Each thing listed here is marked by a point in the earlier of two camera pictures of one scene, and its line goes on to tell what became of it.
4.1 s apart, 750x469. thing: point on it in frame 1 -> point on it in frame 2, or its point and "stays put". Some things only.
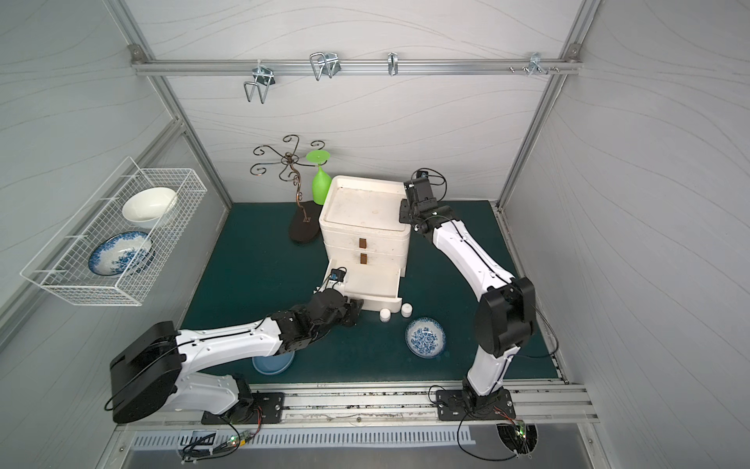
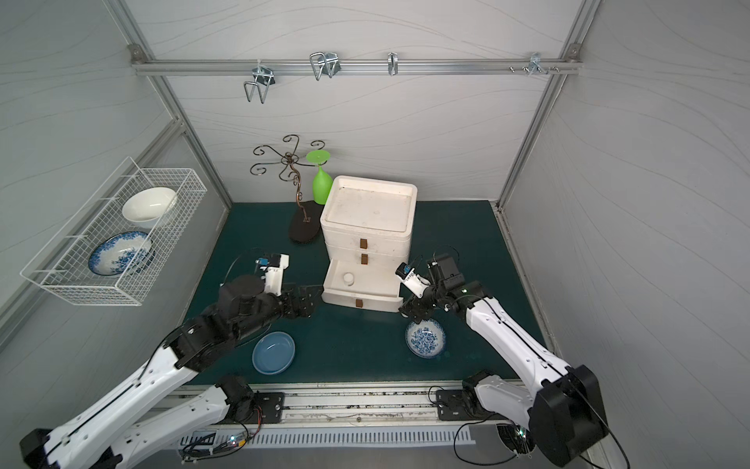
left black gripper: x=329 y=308 -> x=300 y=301
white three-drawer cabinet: x=362 y=232 stays put
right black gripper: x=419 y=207 -> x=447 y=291
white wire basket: x=116 y=244 stays put
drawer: x=378 y=287 stays put
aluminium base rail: x=406 y=404 stays put
